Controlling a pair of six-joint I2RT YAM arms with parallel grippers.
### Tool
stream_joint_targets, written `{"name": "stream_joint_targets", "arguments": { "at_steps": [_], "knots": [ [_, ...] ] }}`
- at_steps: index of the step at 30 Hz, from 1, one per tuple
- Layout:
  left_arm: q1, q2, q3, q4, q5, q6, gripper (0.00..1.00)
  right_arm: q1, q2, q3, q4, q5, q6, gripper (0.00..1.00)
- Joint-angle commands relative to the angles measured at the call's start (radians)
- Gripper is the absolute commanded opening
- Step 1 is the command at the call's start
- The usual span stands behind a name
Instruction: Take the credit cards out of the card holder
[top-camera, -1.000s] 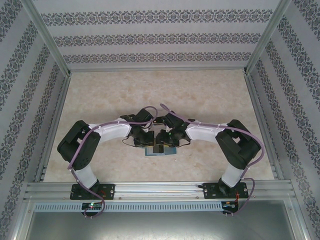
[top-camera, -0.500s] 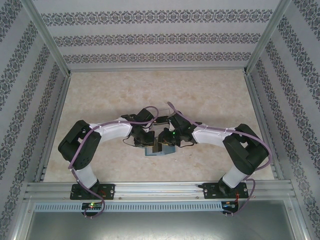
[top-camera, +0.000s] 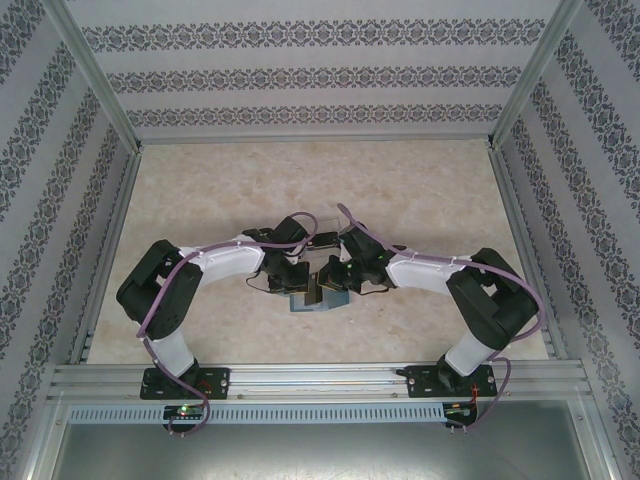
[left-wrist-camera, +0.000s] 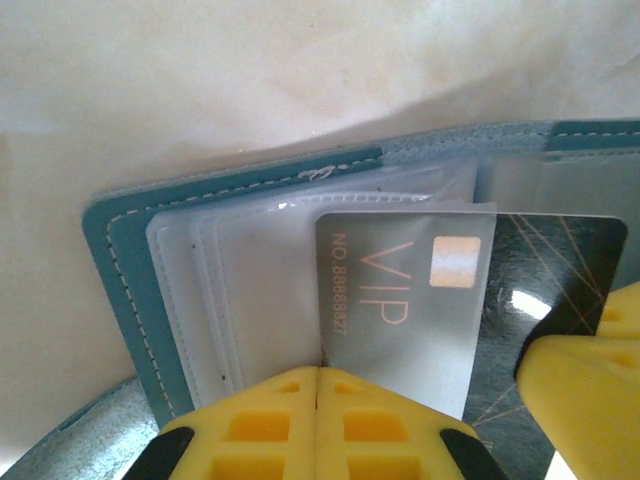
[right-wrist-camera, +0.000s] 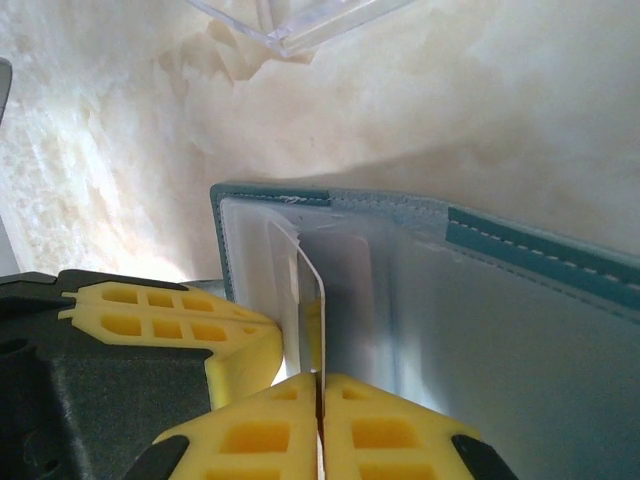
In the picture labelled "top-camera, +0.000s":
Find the left controller board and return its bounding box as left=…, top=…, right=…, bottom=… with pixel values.
left=162, top=404, right=207, bottom=421

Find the aluminium frame cross beam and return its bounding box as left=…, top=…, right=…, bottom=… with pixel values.
left=137, top=133, right=494, bottom=145

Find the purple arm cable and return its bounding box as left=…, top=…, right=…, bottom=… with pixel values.
left=137, top=210, right=321, bottom=440
left=337, top=202, right=546, bottom=434

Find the aluminium mounting rail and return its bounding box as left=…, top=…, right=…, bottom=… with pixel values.
left=48, top=360, right=587, bottom=401

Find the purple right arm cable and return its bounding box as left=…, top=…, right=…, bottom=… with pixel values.
left=337, top=202, right=546, bottom=434

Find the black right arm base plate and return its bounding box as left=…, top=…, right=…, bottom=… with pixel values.
left=405, top=364, right=499, bottom=400

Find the grey metal panel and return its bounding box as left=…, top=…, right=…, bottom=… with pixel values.
left=49, top=422, right=609, bottom=480

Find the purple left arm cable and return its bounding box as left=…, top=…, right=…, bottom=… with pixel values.
left=137, top=210, right=321, bottom=440

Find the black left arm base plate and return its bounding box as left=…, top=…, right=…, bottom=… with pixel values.
left=142, top=367, right=231, bottom=401

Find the teal card holder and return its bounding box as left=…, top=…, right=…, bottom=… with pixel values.
left=288, top=289, right=351, bottom=315

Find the aluminium table side rail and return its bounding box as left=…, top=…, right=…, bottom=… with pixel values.
left=67, top=149, right=144, bottom=365
left=488, top=144, right=570, bottom=361

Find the aluminium frame post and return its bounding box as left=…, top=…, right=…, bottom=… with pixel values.
left=43, top=0, right=145, bottom=152
left=485, top=0, right=587, bottom=151

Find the grey slotted cable duct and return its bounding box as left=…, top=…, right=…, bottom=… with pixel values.
left=67, top=403, right=447, bottom=423

